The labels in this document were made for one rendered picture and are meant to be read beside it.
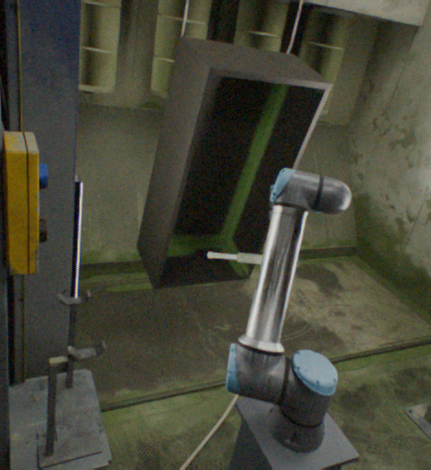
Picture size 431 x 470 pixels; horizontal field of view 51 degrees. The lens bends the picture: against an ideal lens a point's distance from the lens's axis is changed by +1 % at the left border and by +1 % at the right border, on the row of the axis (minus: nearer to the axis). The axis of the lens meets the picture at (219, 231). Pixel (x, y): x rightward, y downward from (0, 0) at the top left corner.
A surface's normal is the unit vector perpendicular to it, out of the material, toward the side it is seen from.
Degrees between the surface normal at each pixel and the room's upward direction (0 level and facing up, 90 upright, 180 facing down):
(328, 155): 57
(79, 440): 0
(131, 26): 90
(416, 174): 90
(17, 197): 90
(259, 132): 101
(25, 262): 90
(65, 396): 0
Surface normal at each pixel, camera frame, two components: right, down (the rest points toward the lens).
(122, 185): 0.43, -0.09
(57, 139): 0.40, 0.47
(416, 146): -0.90, 0.04
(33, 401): 0.18, -0.88
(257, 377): -0.04, -0.05
